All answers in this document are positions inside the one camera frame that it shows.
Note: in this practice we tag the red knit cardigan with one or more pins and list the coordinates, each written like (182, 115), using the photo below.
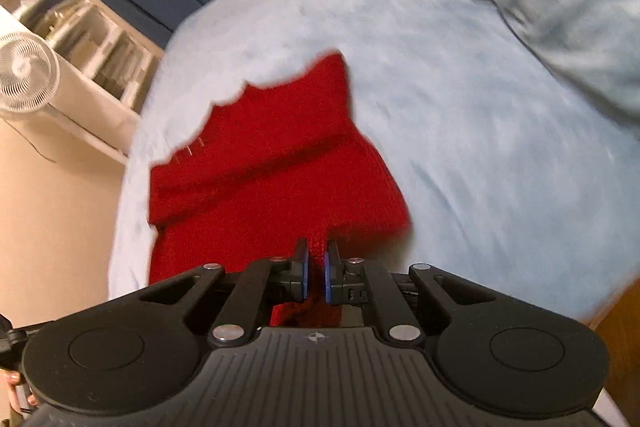
(280, 167)

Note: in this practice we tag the white standing fan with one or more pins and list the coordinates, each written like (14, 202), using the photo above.
(25, 72)

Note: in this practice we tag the white shelf unit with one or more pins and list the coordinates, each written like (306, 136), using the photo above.
(95, 42)

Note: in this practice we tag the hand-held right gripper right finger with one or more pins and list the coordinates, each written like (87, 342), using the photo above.
(330, 276)

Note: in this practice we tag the wooden bed frame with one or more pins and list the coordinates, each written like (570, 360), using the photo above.
(622, 337)

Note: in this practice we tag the bed with blue sheet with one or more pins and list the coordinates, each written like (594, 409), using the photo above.
(475, 157)

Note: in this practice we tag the blue-grey fleece blanket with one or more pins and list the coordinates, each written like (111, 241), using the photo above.
(575, 17)

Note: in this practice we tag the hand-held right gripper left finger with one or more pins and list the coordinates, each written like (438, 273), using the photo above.
(303, 274)

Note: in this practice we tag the person's left hand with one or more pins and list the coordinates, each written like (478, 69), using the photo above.
(17, 389)

